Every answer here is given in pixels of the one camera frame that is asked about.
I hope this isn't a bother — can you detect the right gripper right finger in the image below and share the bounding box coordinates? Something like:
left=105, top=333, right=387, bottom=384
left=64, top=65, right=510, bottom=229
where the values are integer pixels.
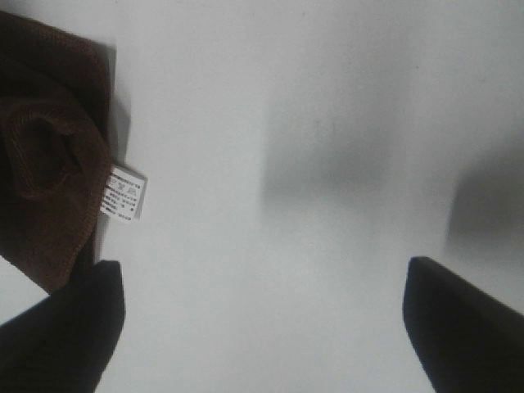
left=402, top=257, right=523, bottom=392

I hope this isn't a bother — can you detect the white towel care label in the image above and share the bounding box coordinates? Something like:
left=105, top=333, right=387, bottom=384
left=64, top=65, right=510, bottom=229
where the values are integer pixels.
left=100, top=165, right=147, bottom=223

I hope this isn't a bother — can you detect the brown square towel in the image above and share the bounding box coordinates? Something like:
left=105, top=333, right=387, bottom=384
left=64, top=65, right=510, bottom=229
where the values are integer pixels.
left=1, top=12, right=111, bottom=293

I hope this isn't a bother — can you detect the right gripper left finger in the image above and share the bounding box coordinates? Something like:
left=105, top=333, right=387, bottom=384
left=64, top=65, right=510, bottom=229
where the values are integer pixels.
left=1, top=261, right=124, bottom=392

